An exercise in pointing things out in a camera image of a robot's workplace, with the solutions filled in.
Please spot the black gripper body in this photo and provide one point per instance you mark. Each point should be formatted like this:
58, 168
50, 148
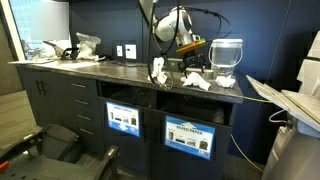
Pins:
194, 58

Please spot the wide white tissue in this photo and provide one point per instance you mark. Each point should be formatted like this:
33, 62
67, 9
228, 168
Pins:
196, 81

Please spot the tall twisted white tissue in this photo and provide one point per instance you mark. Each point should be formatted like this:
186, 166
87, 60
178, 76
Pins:
158, 68

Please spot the small white tissue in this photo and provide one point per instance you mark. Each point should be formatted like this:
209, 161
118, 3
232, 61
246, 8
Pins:
225, 81

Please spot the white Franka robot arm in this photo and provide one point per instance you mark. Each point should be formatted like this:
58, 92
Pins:
170, 28

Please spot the small black box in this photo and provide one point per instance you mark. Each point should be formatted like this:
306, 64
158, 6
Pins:
175, 63

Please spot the blue sign with up arrow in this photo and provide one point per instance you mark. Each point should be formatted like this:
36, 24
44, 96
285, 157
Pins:
190, 137

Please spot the blue sign with down arrow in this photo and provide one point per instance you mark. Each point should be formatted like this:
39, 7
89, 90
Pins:
123, 119

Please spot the clear plastic bag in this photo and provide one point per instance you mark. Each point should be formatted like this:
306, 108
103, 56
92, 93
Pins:
87, 46

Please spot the grey white office printer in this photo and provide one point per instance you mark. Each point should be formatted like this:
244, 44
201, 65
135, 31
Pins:
300, 153

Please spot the dark cabinet with stone counter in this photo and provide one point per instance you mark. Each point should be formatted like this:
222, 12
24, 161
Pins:
56, 100

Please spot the white paper sheet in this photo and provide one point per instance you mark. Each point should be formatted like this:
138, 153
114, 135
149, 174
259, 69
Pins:
30, 62

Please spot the window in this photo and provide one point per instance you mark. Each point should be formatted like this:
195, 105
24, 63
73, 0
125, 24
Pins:
20, 20

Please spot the wrist camera on yellow mount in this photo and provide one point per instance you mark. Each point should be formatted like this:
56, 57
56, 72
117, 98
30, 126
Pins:
191, 46

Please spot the large white wall outlet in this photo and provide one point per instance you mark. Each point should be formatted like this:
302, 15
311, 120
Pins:
130, 51

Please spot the small white wall plate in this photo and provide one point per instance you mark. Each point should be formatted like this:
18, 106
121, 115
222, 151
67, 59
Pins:
119, 51

